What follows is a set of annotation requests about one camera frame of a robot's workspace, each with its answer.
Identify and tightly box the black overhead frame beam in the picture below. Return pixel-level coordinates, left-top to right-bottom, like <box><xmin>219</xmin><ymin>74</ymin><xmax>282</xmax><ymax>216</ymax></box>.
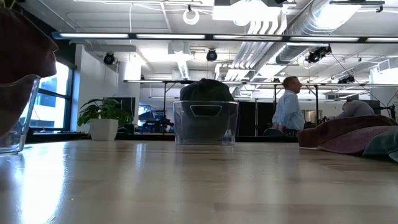
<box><xmin>51</xmin><ymin>30</ymin><xmax>398</xmax><ymax>44</ymax></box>

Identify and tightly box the maroon baseball cap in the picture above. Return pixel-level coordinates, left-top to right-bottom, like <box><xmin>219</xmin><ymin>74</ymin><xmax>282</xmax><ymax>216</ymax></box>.
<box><xmin>297</xmin><ymin>114</ymin><xmax>398</xmax><ymax>156</ymax></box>
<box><xmin>0</xmin><ymin>7</ymin><xmax>59</xmax><ymax>138</ymax></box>

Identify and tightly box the silver ventilation duct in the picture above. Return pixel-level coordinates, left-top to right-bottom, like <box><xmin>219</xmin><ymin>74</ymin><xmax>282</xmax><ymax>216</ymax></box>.
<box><xmin>275</xmin><ymin>0</ymin><xmax>363</xmax><ymax>65</ymax></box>

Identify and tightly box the person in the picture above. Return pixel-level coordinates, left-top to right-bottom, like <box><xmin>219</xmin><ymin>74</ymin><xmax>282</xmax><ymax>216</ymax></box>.
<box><xmin>334</xmin><ymin>99</ymin><xmax>376</xmax><ymax>121</ymax></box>
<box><xmin>272</xmin><ymin>76</ymin><xmax>306</xmax><ymax>138</ymax></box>

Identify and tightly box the black background rig frame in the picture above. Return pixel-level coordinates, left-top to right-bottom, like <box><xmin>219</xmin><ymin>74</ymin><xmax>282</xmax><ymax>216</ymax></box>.
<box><xmin>123</xmin><ymin>79</ymin><xmax>398</xmax><ymax>137</ymax></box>

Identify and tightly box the black aluminium table frame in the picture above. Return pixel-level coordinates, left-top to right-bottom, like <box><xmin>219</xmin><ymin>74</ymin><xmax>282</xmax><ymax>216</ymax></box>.
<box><xmin>26</xmin><ymin>132</ymin><xmax>299</xmax><ymax>144</ymax></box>

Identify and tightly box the white coiled cable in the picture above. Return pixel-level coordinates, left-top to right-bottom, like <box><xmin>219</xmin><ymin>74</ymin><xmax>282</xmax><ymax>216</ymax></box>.
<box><xmin>182</xmin><ymin>7</ymin><xmax>200</xmax><ymax>26</ymax></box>

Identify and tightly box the dark green baseball cap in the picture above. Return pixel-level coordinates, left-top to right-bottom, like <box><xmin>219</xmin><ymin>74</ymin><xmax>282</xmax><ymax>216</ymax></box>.
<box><xmin>179</xmin><ymin>78</ymin><xmax>236</xmax><ymax>142</ymax></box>
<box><xmin>362</xmin><ymin>129</ymin><xmax>398</xmax><ymax>163</ymax></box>

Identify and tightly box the clear plastic bin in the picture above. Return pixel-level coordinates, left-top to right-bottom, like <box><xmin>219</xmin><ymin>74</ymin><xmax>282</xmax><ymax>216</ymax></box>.
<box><xmin>172</xmin><ymin>100</ymin><xmax>239</xmax><ymax>146</ymax></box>
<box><xmin>0</xmin><ymin>74</ymin><xmax>42</xmax><ymax>155</ymax></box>

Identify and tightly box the green plant in white pot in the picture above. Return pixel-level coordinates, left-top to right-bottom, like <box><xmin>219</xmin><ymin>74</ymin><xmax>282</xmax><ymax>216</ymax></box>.
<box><xmin>76</xmin><ymin>98</ymin><xmax>134</xmax><ymax>141</ymax></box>

